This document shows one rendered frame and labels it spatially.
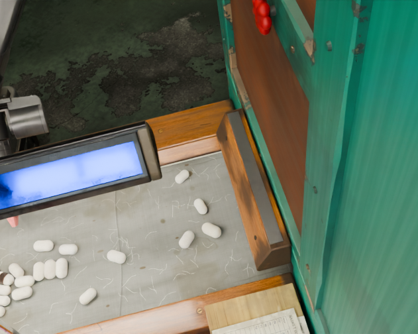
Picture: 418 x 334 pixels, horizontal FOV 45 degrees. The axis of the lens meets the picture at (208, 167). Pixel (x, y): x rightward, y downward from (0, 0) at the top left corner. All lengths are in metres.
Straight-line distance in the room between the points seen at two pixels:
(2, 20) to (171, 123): 0.38
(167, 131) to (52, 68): 1.52
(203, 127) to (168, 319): 0.41
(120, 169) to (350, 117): 0.33
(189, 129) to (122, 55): 1.43
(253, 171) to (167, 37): 1.68
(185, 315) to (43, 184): 0.34
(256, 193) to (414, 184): 0.53
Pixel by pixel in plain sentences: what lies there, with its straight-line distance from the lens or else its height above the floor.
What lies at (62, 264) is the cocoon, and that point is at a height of 0.76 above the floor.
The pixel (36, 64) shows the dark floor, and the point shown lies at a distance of 2.59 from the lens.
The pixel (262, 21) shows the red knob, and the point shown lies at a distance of 0.53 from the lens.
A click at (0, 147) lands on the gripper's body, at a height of 0.92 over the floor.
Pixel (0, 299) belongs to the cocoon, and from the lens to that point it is 1.00.
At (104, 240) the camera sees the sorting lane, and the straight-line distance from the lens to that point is 0.99.
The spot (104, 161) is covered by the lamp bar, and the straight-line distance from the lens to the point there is 0.64.
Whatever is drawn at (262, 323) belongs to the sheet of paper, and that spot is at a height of 0.78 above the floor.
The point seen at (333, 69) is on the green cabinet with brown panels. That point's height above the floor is 1.30.
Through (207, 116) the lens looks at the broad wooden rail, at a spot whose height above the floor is 0.76.
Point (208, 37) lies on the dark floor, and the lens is 2.45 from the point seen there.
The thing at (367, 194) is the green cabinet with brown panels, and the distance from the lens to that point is 0.42.
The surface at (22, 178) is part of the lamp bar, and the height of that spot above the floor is 1.09.
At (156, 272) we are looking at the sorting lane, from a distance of 0.93.
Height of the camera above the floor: 1.58
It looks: 54 degrees down
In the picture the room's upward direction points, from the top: 12 degrees counter-clockwise
